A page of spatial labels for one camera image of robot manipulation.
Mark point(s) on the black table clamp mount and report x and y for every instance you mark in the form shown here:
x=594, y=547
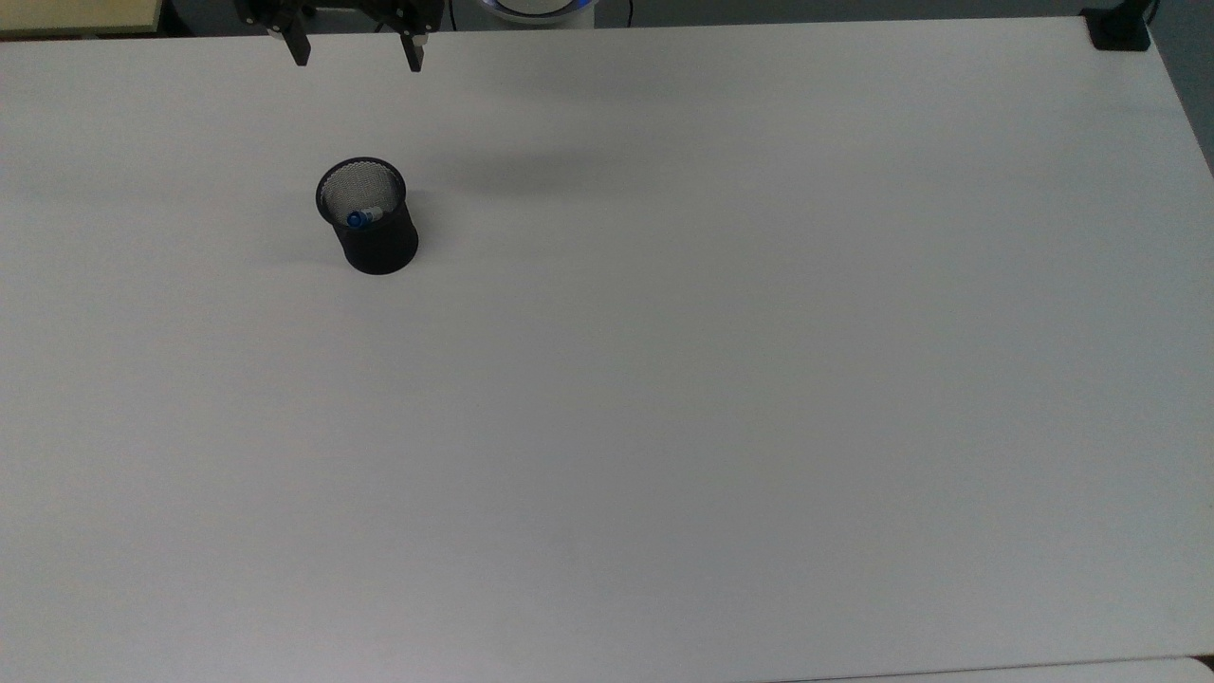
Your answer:
x=1117, y=28

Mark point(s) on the blue capped marker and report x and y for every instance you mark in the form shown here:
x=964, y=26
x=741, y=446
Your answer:
x=361, y=217

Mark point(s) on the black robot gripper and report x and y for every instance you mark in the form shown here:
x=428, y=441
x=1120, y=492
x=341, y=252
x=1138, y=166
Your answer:
x=341, y=8

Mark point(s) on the black mesh pen cup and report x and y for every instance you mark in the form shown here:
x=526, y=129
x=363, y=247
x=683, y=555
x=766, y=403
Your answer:
x=379, y=242

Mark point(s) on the light wooden side table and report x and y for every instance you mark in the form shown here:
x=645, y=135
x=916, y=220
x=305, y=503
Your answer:
x=76, y=14

